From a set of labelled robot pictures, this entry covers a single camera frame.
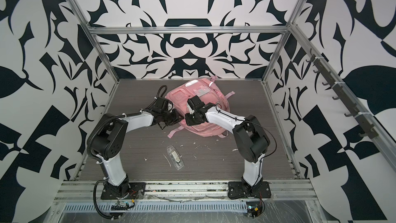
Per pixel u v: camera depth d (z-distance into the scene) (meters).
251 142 0.49
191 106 0.76
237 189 0.74
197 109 0.71
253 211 0.71
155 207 0.71
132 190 0.73
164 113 0.83
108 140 0.49
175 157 0.83
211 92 1.04
